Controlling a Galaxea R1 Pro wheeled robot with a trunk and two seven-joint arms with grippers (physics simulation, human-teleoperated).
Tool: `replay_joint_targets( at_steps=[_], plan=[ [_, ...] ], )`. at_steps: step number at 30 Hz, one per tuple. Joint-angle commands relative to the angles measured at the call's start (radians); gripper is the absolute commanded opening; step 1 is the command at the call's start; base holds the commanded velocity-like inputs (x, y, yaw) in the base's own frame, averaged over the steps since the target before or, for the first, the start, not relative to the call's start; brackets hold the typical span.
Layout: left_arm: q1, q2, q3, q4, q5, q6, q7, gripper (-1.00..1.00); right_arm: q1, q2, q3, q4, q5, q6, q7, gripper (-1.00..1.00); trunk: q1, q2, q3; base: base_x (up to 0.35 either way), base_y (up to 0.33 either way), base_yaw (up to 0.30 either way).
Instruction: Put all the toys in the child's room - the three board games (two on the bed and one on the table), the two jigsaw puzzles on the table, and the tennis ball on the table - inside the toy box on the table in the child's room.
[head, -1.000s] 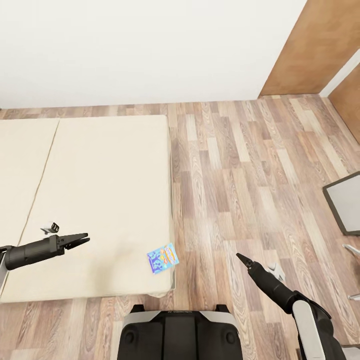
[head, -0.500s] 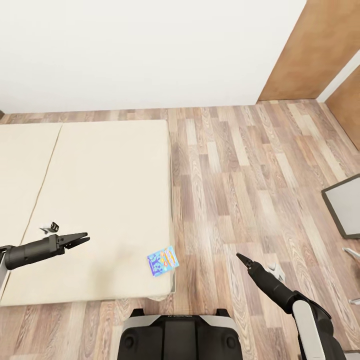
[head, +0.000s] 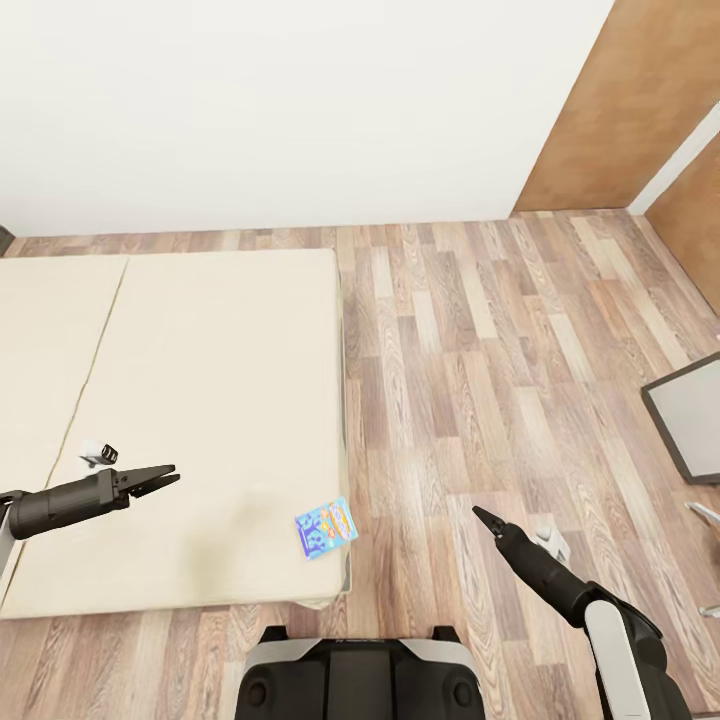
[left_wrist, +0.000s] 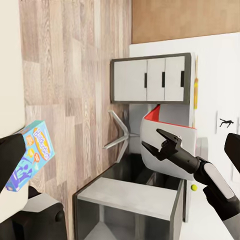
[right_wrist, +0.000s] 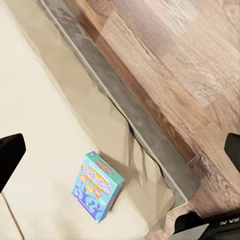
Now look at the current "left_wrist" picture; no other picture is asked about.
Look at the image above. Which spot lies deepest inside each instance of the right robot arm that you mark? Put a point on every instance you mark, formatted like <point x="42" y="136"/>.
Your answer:
<point x="218" y="193"/>

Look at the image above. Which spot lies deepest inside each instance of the toy box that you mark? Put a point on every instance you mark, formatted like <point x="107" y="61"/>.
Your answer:
<point x="202" y="148"/>

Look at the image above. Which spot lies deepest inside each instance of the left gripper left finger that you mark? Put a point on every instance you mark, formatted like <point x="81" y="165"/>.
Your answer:
<point x="12" y="150"/>

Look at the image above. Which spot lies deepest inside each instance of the desk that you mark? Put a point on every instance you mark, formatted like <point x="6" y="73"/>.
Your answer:
<point x="130" y="201"/>

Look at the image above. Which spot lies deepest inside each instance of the sliding door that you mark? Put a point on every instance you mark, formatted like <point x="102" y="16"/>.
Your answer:
<point x="164" y="20"/>

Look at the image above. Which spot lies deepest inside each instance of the swivel chair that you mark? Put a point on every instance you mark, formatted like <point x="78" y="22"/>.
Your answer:
<point x="148" y="133"/>

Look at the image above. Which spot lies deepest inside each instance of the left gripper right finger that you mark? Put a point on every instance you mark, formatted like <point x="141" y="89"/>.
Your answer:
<point x="232" y="149"/>

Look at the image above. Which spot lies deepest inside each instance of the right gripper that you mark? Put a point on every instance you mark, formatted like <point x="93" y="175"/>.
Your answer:
<point x="172" y="151"/>

